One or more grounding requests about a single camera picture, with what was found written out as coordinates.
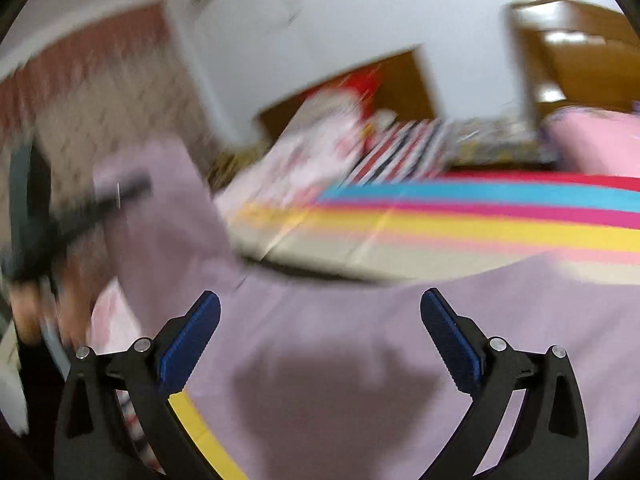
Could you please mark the large glossy wooden headboard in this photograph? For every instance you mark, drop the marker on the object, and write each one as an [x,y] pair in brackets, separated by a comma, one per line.
[585,60]

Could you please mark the small dark wooden headboard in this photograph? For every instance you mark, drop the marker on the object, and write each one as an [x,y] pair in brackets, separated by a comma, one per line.
[405,85]

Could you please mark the tiger print blanket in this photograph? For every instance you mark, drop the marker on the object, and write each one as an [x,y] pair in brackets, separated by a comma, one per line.
[225,165]

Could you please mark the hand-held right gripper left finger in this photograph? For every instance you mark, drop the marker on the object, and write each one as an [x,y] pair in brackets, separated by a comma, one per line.
[190,345]

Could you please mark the red embroidered pillow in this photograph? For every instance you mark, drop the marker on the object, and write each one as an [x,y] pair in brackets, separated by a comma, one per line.
[360,85]

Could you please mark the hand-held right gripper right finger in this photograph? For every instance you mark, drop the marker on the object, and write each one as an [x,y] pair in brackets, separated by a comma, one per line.
[450,342]

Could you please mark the plaid cloth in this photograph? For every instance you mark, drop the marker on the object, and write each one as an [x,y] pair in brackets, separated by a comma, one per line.
[400,152]

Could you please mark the pink floral bed sheet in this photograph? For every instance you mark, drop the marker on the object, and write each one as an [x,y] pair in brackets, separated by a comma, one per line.
[595,145]

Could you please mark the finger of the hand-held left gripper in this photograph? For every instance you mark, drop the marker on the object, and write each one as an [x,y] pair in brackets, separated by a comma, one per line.
[100,207]
[27,195]

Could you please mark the person's left hand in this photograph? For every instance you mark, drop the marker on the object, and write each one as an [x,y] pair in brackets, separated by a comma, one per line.
[27,315]

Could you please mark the brown floral curtain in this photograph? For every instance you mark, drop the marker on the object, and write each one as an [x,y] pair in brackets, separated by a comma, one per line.
[100,85]

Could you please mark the cloth-covered nightstand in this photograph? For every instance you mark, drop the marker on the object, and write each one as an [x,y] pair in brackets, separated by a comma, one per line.
[490,135]

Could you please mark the rainbow striped blanket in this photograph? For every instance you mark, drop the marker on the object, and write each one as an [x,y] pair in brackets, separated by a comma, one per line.
[450,225]

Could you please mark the light purple pants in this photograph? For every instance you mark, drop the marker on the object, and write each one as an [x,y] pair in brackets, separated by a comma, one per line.
[325,335]

